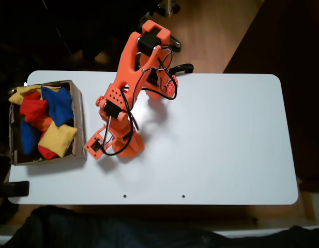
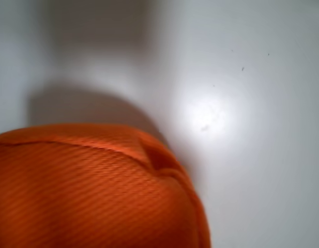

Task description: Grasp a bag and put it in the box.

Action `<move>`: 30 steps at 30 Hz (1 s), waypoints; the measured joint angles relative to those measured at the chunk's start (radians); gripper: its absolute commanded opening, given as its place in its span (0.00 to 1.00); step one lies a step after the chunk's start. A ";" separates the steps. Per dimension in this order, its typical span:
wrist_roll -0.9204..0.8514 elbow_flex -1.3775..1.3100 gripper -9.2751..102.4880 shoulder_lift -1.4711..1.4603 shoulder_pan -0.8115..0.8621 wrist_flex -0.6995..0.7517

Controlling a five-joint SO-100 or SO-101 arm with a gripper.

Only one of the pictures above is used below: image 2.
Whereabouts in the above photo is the large orange bean bag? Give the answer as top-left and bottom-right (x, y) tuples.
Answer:
(0, 123), (212, 248)

